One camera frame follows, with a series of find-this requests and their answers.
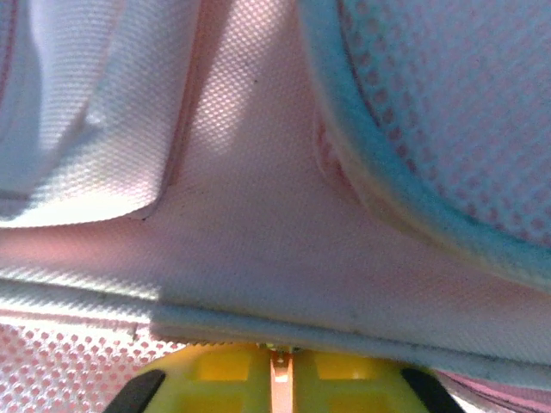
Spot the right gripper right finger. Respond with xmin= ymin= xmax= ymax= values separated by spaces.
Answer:
xmin=291 ymin=348 xmax=468 ymax=413

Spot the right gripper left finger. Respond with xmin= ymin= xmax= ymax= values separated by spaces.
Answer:
xmin=102 ymin=343 xmax=276 ymax=413

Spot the pink backpack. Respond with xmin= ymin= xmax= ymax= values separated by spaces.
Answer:
xmin=0 ymin=0 xmax=551 ymax=413

